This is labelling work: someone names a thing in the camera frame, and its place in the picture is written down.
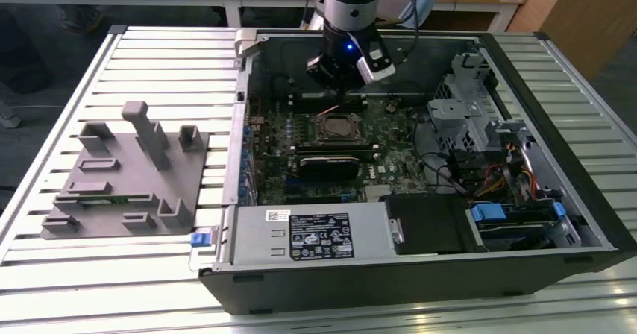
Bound thin metal locking lever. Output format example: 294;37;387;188
314;101;352;118

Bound silver CPU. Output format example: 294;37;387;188
321;119;353;137

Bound CPU socket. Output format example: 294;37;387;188
310;113;363;145

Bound pale grey case latch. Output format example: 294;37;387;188
232;28;260;57

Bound silver metal drive cage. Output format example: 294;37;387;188
424;50;513;156

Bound black graphics card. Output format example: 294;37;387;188
294;154;360;182

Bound green motherboard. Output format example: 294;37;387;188
245;95;433;205

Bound black expansion slot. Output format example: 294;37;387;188
285;193;364;205

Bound black plastic drive cover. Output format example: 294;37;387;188
380;194;487;256

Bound silver power supply unit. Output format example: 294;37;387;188
212;202;399;272

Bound blue disk carrier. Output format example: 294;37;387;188
468;203;505;224

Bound wooden cabinet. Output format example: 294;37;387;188
505;0;637;81

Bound grey parts rack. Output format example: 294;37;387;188
41;101;212;241

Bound green RAM stick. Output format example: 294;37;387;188
75;195;150;205

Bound black PC case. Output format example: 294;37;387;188
197;27;637;316

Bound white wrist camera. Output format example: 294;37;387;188
355;39;397;85

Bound black camera cable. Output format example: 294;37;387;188
395;0;421;63

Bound black cable bundle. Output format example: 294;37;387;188
419;149;491;197

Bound grey plastic bracket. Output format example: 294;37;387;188
484;119;536;152

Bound coloured wire bundle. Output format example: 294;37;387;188
475;142;543;201

